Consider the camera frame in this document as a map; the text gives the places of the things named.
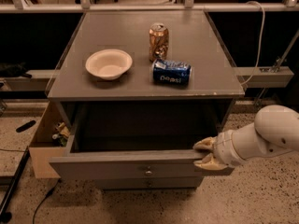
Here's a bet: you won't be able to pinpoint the grey bottom drawer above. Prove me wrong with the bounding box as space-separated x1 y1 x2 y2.
95 177 203 189

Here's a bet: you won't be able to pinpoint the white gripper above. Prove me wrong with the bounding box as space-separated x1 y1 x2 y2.
192 130 252 171

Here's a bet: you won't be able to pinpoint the black floor cable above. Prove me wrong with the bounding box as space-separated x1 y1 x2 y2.
32 178 61 224

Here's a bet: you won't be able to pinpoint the white cable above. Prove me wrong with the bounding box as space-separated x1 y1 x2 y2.
239 0 266 86

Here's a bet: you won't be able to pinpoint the grey top drawer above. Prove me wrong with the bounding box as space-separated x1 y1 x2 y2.
50 101 221 180

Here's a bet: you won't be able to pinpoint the black bar on floor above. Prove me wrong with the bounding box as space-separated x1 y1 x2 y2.
0 148 30 224

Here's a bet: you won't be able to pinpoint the cardboard box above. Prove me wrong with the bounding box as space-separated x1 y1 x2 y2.
29 103 65 178

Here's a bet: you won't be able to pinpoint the grey drawer cabinet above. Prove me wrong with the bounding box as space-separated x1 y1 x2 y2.
44 9 247 190

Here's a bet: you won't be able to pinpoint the black object on ledge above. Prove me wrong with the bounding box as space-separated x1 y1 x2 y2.
0 63 32 78

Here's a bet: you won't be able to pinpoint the grey drawer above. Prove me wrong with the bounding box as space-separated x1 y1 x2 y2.
95 177 203 189
50 101 221 180

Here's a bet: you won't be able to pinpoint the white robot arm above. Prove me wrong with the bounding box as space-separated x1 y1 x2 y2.
193 105 299 171

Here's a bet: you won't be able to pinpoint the black marker on floor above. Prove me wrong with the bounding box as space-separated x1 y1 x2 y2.
16 120 36 133

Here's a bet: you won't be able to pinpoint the blue Pepsi can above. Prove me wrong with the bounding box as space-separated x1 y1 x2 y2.
152 59 192 85

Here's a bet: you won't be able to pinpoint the white paper bowl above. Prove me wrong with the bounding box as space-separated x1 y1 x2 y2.
85 49 133 80

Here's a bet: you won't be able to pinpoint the trash items in box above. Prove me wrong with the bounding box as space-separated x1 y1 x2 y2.
52 122 70 147

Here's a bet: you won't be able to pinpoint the gold crushed soda can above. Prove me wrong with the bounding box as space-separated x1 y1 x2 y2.
149 22 169 62

